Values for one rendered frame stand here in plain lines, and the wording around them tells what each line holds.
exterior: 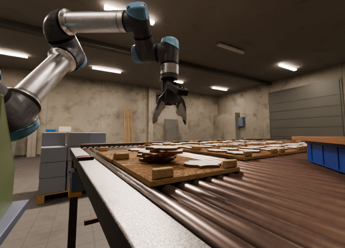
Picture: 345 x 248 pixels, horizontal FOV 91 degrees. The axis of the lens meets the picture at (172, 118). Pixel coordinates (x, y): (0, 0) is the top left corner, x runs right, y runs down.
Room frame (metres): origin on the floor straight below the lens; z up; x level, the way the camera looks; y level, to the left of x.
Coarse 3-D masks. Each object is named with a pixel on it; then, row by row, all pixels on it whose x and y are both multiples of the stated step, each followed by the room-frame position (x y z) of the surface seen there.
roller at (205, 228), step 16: (128, 176) 0.56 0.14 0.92; (144, 192) 0.43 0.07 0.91; (160, 192) 0.41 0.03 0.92; (160, 208) 0.36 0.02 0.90; (176, 208) 0.33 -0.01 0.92; (192, 224) 0.28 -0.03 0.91; (208, 224) 0.27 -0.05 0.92; (208, 240) 0.25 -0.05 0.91; (224, 240) 0.23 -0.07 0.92; (240, 240) 0.23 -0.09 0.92
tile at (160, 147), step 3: (147, 147) 0.69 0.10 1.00; (150, 147) 0.68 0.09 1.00; (153, 147) 0.67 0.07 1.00; (156, 147) 0.66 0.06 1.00; (159, 147) 0.66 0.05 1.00; (162, 147) 0.66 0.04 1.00; (165, 147) 0.66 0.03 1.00; (168, 147) 0.66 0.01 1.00; (171, 147) 0.66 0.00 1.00; (174, 147) 0.66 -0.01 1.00; (177, 147) 0.67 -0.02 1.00; (180, 147) 0.71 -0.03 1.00; (156, 150) 0.64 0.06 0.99; (162, 150) 0.64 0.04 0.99; (165, 150) 0.64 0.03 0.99; (168, 150) 0.64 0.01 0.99; (171, 150) 0.64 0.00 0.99; (174, 150) 0.65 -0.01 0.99
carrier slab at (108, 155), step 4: (100, 152) 1.06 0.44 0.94; (104, 152) 1.06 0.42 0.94; (108, 152) 1.06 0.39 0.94; (112, 152) 1.06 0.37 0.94; (116, 152) 1.06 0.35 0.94; (128, 152) 1.06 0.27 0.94; (132, 152) 1.06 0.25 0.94; (136, 152) 1.06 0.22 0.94; (104, 156) 0.92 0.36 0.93; (108, 156) 0.90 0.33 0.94; (112, 156) 0.90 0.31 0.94; (132, 156) 0.90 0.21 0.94; (136, 156) 0.90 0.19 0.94; (108, 160) 0.84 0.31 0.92; (112, 160) 0.80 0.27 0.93
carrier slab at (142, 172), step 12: (180, 156) 0.90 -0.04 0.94; (132, 168) 0.59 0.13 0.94; (144, 168) 0.59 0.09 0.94; (180, 168) 0.59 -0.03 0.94; (192, 168) 0.59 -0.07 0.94; (204, 168) 0.59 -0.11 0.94; (216, 168) 0.59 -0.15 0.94; (228, 168) 0.59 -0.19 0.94; (144, 180) 0.47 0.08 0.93; (156, 180) 0.45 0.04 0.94; (168, 180) 0.47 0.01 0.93; (180, 180) 0.49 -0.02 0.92
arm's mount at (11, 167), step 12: (0, 96) 0.32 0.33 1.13; (0, 108) 0.33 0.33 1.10; (0, 120) 0.33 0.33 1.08; (0, 132) 0.33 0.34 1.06; (0, 144) 0.34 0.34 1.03; (0, 156) 0.34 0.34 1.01; (12, 156) 0.44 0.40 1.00; (0, 168) 0.35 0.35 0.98; (12, 168) 0.44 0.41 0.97; (0, 180) 0.36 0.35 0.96; (12, 180) 0.45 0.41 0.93; (0, 192) 0.36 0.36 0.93; (12, 192) 0.46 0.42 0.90; (0, 204) 0.37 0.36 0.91; (0, 216) 0.38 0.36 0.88
